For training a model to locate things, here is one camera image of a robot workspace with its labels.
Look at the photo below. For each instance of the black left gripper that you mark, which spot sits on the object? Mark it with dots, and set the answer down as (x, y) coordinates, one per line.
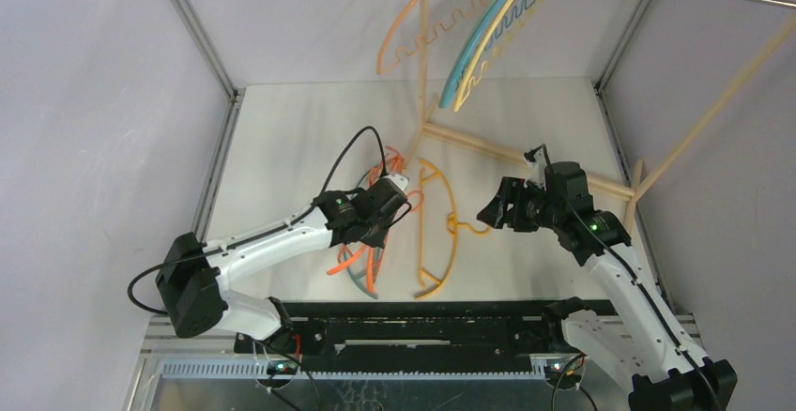
(371, 240)

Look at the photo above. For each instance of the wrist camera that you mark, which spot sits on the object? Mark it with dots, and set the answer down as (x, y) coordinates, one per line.
(537, 157)
(400, 181)

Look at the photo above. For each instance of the wooden clothes rack frame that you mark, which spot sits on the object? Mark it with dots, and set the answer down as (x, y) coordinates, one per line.
(639, 184)

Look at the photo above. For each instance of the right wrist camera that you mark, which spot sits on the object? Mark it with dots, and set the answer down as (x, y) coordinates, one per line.
(537, 157)

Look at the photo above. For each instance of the left circuit board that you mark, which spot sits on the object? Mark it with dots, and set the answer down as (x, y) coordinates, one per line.
(281, 367)

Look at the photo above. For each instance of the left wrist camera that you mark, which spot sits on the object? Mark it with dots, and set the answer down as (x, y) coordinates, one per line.
(400, 181)

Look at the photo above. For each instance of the circuit board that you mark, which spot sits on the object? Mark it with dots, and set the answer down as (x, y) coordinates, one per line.
(563, 377)
(281, 367)

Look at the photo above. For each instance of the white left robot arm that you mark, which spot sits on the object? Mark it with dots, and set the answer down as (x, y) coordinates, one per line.
(197, 280)

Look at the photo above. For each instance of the peach wavy hanger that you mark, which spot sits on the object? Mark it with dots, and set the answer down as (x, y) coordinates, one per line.
(390, 55)

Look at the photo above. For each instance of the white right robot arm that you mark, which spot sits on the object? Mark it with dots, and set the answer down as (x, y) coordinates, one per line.
(659, 365)

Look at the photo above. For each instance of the pale yellow wavy hanger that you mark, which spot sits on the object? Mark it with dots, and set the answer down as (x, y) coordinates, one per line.
(509, 20)

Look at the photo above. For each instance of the light blue wavy hanger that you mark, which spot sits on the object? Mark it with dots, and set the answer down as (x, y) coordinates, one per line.
(457, 74)

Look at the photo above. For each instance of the teal plastic hanger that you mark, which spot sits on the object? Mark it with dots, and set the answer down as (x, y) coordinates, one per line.
(356, 273)

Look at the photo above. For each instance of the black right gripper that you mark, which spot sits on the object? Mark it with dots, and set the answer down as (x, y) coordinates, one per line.
(513, 204)

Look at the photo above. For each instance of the yellow-orange plastic hanger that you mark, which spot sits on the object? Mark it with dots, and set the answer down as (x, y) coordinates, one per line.
(429, 282)

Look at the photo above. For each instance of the orange plastic hanger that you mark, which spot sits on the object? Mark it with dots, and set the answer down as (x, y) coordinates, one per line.
(394, 163)
(346, 257)

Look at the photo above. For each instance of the right circuit board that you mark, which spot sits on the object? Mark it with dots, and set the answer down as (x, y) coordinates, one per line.
(563, 377)

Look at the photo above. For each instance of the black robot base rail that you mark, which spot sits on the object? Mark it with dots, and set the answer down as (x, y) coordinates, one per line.
(416, 338)

